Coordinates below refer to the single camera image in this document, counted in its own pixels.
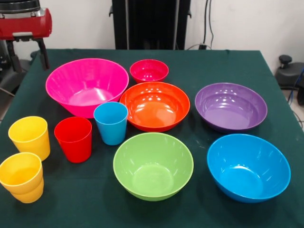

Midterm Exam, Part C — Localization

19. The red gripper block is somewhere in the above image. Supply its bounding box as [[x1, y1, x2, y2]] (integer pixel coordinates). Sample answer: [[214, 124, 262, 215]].
[[0, 8, 52, 73]]

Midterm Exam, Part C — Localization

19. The yellow cup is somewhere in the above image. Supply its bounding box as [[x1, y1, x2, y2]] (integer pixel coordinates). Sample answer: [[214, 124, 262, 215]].
[[8, 115, 51, 162], [0, 152, 44, 194], [4, 177, 45, 204]]

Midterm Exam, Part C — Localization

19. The black chair base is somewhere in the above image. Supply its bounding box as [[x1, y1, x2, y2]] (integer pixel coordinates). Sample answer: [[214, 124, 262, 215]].
[[275, 55, 304, 90], [0, 40, 38, 95]]

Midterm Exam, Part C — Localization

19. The large magenta bowl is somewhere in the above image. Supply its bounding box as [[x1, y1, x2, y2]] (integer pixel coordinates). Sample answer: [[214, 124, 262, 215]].
[[45, 57, 130, 119]]

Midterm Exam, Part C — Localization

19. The red cup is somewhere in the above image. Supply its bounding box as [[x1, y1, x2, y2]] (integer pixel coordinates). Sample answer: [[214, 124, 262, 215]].
[[54, 116, 93, 163]]

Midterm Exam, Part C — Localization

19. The blue cup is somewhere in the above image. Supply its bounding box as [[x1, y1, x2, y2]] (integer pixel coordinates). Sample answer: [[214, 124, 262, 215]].
[[93, 101, 129, 146]]

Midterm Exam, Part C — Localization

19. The small pink bowl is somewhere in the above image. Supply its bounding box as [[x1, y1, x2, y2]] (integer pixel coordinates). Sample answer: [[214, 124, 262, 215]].
[[129, 59, 170, 84]]

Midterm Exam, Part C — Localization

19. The orange bowl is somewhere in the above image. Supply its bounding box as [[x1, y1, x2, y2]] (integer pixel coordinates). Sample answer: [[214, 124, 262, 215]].
[[119, 81, 191, 133]]

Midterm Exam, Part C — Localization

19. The green bowl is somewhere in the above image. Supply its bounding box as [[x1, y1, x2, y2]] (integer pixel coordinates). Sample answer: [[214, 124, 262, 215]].
[[113, 132, 194, 202]]

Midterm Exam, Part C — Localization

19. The dark green table cloth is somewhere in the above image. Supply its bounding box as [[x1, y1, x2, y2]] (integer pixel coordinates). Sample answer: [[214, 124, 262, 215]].
[[0, 48, 304, 228]]

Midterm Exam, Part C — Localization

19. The purple bowl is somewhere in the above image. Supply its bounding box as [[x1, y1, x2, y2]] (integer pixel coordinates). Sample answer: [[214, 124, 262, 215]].
[[194, 82, 268, 133]]

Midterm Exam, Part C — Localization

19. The blue bowl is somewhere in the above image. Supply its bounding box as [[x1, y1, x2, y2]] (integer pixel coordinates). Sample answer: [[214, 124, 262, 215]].
[[207, 133, 292, 204]]

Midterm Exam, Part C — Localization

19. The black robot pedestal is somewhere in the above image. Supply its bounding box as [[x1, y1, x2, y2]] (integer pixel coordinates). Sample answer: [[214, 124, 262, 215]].
[[109, 0, 192, 50]]

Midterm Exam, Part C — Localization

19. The black wall cable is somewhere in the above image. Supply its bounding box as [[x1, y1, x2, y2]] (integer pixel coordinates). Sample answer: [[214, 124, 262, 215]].
[[203, 0, 214, 49]]

